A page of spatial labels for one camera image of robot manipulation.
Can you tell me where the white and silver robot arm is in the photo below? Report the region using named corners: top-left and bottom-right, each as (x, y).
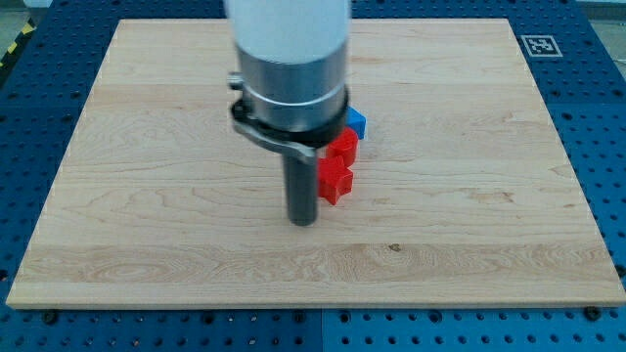
top-left (224, 0), bottom-right (351, 226)

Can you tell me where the blue cube block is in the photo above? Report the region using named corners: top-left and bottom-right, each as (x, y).
top-left (346, 107), bottom-right (367, 140)

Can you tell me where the red star block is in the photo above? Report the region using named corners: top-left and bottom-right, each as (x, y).
top-left (318, 156), bottom-right (354, 205)

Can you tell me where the black and grey tool clamp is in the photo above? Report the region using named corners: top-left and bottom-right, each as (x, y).
top-left (228, 72), bottom-right (349, 164)

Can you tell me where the black and yellow hazard tape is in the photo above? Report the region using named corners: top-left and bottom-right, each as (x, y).
top-left (1, 19), bottom-right (36, 70)

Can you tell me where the red cylinder block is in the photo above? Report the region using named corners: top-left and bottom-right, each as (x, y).
top-left (326, 127), bottom-right (359, 166)

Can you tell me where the white fiducial marker tag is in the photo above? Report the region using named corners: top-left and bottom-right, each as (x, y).
top-left (520, 34), bottom-right (562, 58)

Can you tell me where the light wooden board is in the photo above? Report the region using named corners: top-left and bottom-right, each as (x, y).
top-left (7, 19), bottom-right (625, 310)

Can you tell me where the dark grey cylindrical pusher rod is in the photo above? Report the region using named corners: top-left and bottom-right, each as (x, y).
top-left (283, 156), bottom-right (318, 226)

